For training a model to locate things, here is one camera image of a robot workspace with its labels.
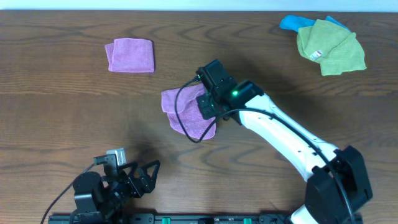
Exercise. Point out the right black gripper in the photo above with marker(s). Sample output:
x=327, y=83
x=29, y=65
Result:
x=203, y=101

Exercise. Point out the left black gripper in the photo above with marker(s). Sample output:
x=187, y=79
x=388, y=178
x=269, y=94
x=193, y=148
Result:
x=134, y=183

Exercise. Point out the purple cloth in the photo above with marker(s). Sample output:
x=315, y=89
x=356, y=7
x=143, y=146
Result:
x=188, y=110
x=127, y=55

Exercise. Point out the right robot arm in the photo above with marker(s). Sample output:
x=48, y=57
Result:
x=337, y=180

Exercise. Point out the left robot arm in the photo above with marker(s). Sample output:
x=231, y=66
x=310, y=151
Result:
x=101, y=199

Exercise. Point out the folded purple cloth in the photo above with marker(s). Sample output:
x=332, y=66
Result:
x=127, y=55

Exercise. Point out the blue cloth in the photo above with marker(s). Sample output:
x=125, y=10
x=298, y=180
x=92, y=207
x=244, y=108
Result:
x=300, y=24

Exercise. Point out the green cloth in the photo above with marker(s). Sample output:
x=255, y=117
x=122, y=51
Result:
x=333, y=47

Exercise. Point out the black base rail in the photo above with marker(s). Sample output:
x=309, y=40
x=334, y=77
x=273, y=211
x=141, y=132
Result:
x=148, y=218

